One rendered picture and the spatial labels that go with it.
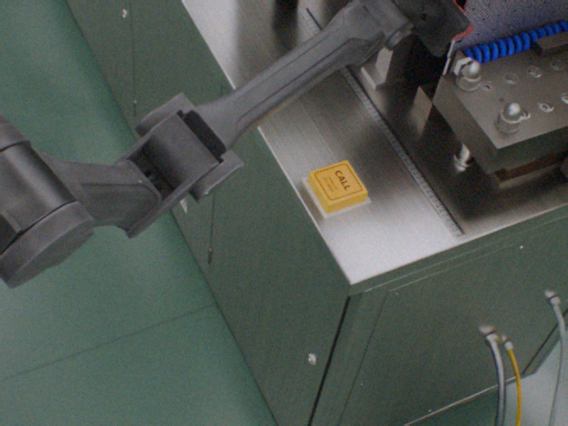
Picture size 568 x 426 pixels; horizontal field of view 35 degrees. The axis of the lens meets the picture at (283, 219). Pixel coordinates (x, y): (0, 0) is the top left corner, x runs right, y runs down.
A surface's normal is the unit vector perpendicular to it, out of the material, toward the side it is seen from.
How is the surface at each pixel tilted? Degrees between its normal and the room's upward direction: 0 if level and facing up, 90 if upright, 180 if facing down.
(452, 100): 90
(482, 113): 0
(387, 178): 0
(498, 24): 90
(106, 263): 0
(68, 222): 26
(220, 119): 21
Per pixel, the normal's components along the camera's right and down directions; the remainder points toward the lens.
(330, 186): 0.11, -0.58
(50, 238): 0.25, -0.22
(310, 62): 0.41, -0.38
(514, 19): 0.43, 0.76
